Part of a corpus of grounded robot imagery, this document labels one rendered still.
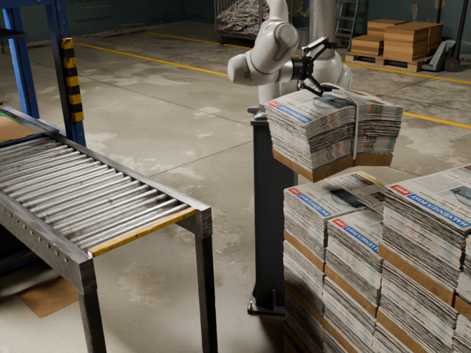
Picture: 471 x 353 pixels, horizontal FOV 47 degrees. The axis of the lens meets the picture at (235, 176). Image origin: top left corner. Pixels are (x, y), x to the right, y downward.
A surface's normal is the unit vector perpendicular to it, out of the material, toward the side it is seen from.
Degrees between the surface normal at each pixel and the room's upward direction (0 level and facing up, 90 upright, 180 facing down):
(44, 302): 0
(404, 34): 89
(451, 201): 1
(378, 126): 89
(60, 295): 0
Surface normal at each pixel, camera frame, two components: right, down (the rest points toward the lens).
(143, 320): -0.03, -0.92
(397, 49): -0.74, 0.28
